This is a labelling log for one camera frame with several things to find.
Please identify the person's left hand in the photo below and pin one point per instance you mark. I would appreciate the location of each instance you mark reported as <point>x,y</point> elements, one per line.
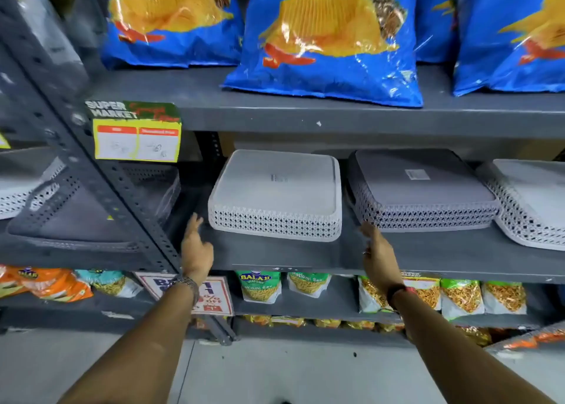
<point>196,253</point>

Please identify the person's right hand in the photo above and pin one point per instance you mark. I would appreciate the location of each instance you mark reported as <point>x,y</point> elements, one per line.
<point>382,262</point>

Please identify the grey perforated tray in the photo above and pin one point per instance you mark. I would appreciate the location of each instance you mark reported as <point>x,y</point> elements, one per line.
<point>397,191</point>

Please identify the grey metal shelf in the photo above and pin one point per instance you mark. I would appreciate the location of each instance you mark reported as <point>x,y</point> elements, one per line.
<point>309,121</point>

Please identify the person's left forearm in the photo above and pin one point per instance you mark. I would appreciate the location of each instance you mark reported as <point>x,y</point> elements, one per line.
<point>132,355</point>

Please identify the person's right forearm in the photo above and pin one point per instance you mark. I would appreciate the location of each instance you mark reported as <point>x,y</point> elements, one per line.
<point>450,355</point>

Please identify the silver metal wristwatch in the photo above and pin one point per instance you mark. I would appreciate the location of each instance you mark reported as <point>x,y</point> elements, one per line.
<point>187,282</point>

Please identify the black red wristband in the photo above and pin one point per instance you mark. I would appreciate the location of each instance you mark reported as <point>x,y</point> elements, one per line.
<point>395,291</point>

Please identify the white red promo sign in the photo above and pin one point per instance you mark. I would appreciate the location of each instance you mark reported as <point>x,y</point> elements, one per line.
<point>216,297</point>

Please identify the row of green white packets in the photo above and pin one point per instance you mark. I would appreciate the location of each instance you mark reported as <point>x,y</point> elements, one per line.
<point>260,289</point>

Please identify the row of yellow packets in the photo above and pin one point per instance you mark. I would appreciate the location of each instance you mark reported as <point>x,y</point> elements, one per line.
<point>326,323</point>

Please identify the teal snack packet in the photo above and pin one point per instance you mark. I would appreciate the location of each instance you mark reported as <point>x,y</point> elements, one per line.
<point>106,282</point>

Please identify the yellow green price sign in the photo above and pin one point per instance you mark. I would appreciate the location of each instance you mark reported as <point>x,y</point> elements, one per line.
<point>132,143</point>

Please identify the orange snack packet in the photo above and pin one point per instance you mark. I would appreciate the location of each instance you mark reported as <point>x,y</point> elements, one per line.
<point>57,284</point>

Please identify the orange packets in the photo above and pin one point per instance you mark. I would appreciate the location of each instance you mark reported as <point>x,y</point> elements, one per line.
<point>543,337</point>

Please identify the blue chip bag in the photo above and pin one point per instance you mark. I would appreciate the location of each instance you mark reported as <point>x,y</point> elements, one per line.
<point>434,28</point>
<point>353,77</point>
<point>176,41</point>
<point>485,63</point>

